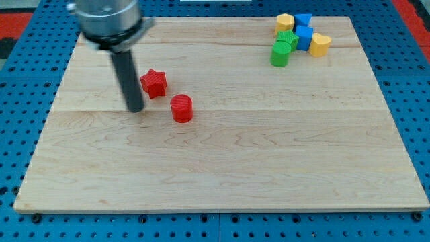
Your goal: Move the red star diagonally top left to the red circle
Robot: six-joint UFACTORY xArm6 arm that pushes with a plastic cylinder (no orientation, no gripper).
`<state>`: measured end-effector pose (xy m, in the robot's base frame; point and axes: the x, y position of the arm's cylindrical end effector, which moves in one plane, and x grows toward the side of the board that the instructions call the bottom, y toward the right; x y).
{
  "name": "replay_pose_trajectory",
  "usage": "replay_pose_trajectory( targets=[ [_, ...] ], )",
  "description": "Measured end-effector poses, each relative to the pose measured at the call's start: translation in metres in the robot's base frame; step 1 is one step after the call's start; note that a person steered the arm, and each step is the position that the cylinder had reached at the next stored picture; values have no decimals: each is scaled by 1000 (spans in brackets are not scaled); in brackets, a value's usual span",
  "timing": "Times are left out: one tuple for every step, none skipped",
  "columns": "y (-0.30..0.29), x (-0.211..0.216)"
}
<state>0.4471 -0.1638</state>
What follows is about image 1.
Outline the red star block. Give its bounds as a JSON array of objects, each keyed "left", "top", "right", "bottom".
[{"left": 140, "top": 69, "right": 167, "bottom": 99}]

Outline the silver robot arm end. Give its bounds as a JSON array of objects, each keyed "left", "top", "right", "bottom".
[{"left": 66, "top": 0, "right": 155, "bottom": 54}]

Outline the green star block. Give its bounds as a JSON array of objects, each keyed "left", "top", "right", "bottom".
[{"left": 276, "top": 30, "right": 299, "bottom": 52}]

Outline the red cylinder block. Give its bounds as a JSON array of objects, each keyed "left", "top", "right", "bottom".
[{"left": 170, "top": 94, "right": 194, "bottom": 123}]

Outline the green cylinder block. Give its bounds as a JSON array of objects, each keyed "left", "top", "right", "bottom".
[{"left": 270, "top": 42, "right": 292, "bottom": 67}]

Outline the wooden board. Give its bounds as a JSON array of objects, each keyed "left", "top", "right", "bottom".
[{"left": 14, "top": 17, "right": 429, "bottom": 214}]

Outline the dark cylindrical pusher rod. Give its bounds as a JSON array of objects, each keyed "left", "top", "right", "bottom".
[{"left": 110, "top": 50, "right": 144, "bottom": 113}]

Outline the yellow hexagon block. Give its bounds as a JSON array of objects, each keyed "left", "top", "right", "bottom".
[{"left": 275, "top": 13, "right": 295, "bottom": 35}]

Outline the blue cube block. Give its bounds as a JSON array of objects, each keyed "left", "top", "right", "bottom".
[{"left": 295, "top": 25, "right": 314, "bottom": 51}]

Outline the yellow heart block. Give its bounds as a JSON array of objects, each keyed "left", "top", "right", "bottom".
[{"left": 308, "top": 33, "right": 332, "bottom": 57}]

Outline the blue triangle block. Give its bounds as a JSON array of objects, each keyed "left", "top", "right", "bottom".
[{"left": 294, "top": 13, "right": 312, "bottom": 26}]

